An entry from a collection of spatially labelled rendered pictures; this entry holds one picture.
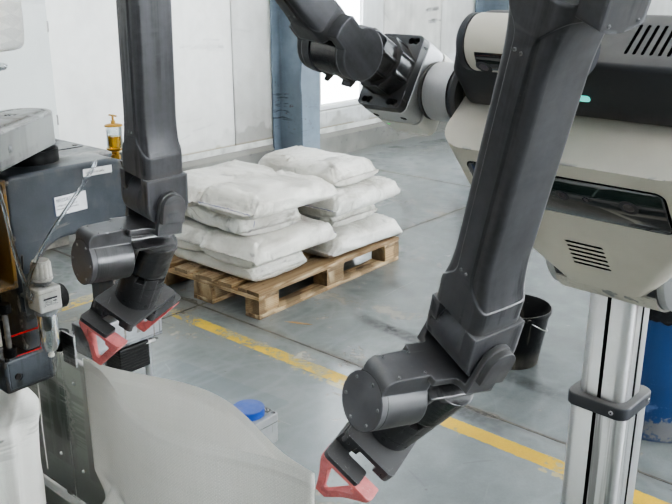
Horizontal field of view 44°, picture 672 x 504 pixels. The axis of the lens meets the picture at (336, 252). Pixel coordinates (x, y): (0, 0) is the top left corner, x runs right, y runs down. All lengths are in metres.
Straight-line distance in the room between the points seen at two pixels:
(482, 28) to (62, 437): 1.62
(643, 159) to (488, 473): 2.01
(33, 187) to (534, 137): 0.85
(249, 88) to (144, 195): 6.08
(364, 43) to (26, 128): 0.49
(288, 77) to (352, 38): 6.10
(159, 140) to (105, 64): 5.18
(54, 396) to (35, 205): 1.01
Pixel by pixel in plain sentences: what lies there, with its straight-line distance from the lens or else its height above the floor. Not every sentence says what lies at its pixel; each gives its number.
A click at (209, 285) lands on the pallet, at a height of 0.10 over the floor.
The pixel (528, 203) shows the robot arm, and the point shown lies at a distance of 0.67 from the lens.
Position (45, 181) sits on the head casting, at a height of 1.32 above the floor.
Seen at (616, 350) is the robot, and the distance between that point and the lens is 1.41.
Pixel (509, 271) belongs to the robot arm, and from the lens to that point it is 0.71.
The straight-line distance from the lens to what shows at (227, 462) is 1.09.
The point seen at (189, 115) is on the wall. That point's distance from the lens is 6.69.
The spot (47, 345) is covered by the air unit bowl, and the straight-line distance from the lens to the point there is 1.31.
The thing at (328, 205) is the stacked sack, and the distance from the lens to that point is 4.43.
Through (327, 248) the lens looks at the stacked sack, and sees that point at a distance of 4.50.
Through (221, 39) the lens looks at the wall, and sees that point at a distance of 6.86.
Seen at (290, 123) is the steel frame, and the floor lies 0.40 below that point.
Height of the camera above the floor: 1.61
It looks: 18 degrees down
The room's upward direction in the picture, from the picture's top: straight up
